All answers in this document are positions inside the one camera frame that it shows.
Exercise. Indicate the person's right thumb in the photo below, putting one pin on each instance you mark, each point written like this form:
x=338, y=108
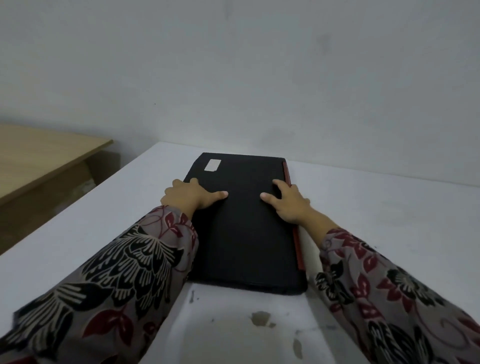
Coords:
x=269, y=198

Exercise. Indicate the person's right forearm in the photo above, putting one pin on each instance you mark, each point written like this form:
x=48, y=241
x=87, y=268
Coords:
x=386, y=296

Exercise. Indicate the person's right hand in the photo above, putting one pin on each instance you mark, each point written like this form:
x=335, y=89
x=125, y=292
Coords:
x=290, y=206

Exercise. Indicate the person's left forearm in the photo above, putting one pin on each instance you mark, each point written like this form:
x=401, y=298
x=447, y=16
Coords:
x=112, y=285

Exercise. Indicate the black laptop with red trim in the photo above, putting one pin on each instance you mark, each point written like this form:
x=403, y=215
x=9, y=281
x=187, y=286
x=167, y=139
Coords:
x=243, y=240

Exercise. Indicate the light wooden desk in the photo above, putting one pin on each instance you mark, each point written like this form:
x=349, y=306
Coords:
x=41, y=165

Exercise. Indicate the person's left hand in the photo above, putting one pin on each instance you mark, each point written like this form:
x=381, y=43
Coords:
x=185, y=197

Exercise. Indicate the person's left thumb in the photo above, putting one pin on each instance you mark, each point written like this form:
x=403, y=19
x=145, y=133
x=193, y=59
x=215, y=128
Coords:
x=216, y=196

